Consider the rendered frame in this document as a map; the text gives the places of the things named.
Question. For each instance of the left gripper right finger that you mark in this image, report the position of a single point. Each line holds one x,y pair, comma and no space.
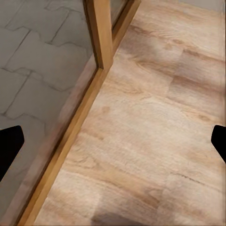
218,139

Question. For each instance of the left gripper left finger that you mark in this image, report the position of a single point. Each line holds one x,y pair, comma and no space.
11,141

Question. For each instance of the door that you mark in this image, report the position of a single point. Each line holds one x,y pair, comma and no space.
54,58

